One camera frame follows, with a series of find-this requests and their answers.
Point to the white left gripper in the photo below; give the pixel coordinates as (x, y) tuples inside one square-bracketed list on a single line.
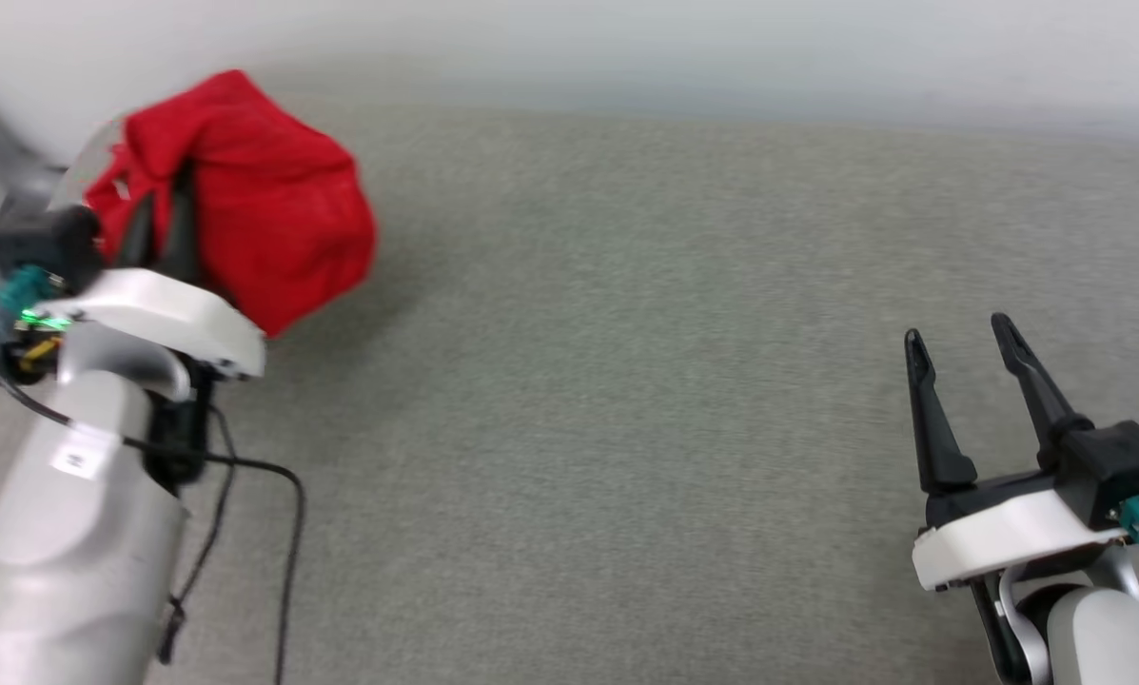
[(169, 309)]

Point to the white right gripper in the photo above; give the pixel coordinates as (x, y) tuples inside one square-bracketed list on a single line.
[(1007, 528)]

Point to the red basketball jersey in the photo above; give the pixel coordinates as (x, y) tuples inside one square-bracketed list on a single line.
[(265, 209)]

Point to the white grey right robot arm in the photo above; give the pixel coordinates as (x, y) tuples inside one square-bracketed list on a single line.
[(1102, 633)]

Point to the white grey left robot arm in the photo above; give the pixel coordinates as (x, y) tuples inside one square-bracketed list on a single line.
[(65, 533)]

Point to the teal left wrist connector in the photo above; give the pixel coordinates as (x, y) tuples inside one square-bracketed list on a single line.
[(19, 290)]

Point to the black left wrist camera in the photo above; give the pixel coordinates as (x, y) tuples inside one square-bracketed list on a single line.
[(50, 243)]

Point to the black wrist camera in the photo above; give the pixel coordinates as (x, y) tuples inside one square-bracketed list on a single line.
[(50, 243), (1116, 466)]

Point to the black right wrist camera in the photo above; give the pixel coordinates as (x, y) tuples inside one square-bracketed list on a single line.
[(1116, 466)]

